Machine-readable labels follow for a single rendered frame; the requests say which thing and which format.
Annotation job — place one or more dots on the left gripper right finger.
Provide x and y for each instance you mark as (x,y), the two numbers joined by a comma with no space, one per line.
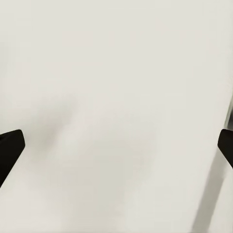
(225,144)

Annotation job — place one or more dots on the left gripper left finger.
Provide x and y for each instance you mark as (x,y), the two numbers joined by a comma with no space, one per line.
(12,145)

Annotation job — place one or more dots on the bed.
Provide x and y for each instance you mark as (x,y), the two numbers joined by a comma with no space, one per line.
(121,104)

